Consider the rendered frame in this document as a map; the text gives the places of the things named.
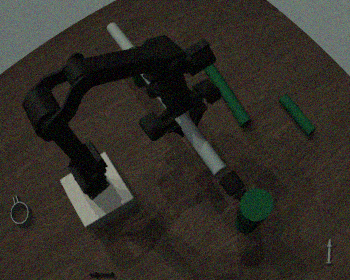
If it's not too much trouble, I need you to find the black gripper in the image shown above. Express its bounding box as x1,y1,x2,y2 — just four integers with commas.
139,79,221,141

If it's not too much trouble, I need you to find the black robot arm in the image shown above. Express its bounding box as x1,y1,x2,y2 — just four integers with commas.
23,35,216,200

